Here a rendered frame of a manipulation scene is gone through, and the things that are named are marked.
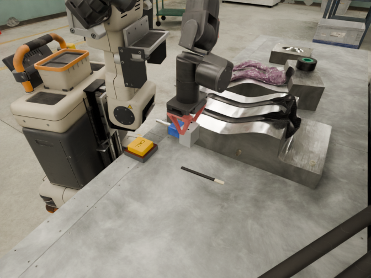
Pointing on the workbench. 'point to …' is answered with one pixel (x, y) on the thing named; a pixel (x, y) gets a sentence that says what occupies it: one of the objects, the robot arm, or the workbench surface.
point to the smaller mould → (288, 53)
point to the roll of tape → (306, 63)
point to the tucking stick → (202, 175)
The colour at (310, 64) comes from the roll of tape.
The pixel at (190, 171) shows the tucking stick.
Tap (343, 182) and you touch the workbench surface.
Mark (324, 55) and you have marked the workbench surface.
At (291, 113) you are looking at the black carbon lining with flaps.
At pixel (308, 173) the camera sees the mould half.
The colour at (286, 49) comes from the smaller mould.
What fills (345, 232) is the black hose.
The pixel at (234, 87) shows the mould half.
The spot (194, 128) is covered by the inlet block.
